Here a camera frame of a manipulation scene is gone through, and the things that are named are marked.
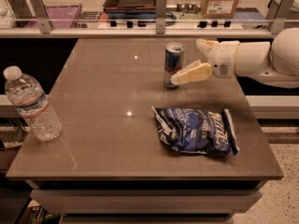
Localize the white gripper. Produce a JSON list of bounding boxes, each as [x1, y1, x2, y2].
[[170, 38, 239, 85]]

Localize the blue silver redbull can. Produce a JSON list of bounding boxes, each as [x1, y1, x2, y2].
[[164, 42, 185, 90]]

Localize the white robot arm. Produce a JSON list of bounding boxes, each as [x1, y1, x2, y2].
[[170, 28, 299, 89]]

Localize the clear plastic water bottle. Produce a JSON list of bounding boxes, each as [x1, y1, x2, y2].
[[3, 66, 63, 142]]

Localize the cardboard box with label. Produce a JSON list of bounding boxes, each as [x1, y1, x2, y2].
[[200, 0, 239, 19]]

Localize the blue chips bag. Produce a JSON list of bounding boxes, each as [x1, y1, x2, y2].
[[151, 106, 239, 156]]

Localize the purple plastic crate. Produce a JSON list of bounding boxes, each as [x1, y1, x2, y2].
[[25, 3, 84, 29]]

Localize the grey drawer cabinet under table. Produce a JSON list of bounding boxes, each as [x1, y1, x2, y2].
[[31, 188, 262, 224]]

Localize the middle metal railing post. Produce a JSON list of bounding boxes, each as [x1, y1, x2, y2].
[[156, 0, 166, 35]]

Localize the metal railing post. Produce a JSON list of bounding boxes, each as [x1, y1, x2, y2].
[[269, 0, 294, 35], [30, 0, 52, 34], [156, 0, 166, 35]]

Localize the right metal railing post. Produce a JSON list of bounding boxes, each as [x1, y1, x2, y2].
[[269, 0, 294, 35]]

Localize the left metal railing post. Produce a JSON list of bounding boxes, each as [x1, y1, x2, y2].
[[30, 0, 52, 34]]

